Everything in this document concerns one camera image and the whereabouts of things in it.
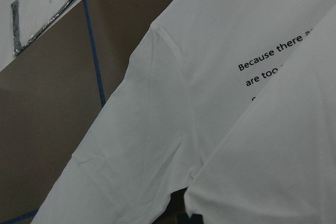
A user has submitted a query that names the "white long-sleeve printed t-shirt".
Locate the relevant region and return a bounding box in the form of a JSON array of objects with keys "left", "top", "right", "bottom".
[{"left": 33, "top": 0, "right": 335, "bottom": 223}]

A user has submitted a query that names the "silver-edged plastic bag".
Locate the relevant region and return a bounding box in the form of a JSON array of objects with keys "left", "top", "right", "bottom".
[{"left": 11, "top": 0, "right": 73, "bottom": 56}]

